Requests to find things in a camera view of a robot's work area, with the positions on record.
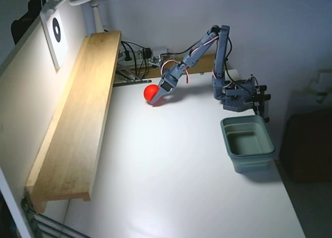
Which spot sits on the cream partition panel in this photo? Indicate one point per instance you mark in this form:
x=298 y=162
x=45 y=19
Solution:
x=26 y=105

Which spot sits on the black table clamp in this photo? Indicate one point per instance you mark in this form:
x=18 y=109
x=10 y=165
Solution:
x=262 y=105

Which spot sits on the white power strip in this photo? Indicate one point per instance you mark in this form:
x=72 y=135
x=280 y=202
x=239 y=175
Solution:
x=121 y=57

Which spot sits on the white wall pipe fitting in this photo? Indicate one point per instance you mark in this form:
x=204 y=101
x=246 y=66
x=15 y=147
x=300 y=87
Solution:
x=324 y=78

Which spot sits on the dark case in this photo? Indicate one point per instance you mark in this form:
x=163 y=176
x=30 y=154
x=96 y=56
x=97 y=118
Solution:
x=311 y=150

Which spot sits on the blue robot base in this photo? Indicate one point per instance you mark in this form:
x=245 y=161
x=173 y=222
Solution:
x=238 y=92

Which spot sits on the black power plug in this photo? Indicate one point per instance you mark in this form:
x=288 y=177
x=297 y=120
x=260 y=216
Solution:
x=147 y=52
x=127 y=57

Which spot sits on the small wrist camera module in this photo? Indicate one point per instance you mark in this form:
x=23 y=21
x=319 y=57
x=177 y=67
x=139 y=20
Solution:
x=157 y=59

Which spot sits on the white lamp pole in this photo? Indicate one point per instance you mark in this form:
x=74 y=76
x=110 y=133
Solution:
x=97 y=17

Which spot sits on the metal shelf support frame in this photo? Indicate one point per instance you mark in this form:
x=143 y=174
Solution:
x=127 y=76

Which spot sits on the wooden back plank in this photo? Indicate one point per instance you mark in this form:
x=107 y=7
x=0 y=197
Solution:
x=205 y=64

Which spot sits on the long wooden shelf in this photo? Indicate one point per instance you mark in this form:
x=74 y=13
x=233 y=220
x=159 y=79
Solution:
x=77 y=118

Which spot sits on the grey metal frame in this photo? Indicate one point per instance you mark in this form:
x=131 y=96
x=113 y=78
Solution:
x=52 y=223

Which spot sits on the grey collapsible container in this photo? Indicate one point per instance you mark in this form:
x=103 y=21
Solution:
x=249 y=162

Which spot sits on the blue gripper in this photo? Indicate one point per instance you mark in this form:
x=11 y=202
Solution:
x=164 y=88

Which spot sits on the red ball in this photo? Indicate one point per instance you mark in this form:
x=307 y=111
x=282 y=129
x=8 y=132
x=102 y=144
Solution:
x=149 y=91

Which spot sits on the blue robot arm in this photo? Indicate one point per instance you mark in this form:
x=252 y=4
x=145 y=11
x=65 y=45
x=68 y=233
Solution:
x=220 y=56

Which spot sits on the grey adapter box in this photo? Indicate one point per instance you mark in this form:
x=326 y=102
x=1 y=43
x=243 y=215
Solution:
x=159 y=50

